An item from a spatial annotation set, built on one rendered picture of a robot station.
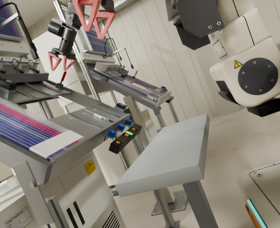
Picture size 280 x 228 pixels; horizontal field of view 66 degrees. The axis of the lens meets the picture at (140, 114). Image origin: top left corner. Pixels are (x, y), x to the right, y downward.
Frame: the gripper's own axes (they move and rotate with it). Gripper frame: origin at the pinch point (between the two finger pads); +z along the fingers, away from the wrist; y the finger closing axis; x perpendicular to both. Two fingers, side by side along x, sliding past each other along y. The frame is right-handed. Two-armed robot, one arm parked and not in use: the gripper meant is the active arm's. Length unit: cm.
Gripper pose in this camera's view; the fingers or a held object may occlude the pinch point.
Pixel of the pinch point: (59, 68)
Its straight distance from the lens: 115.2
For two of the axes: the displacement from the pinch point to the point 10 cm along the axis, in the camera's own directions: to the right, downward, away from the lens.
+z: -3.8, 8.8, 2.9
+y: -2.8, 1.9, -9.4
